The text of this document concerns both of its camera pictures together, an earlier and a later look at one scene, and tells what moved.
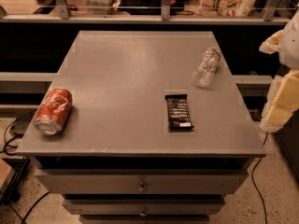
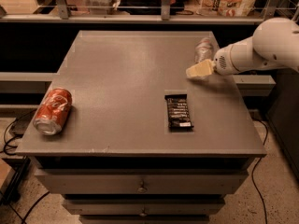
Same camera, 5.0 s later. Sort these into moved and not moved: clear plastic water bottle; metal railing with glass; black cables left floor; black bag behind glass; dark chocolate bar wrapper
Moved: clear plastic water bottle
Not moved: dark chocolate bar wrapper; black cables left floor; black bag behind glass; metal railing with glass
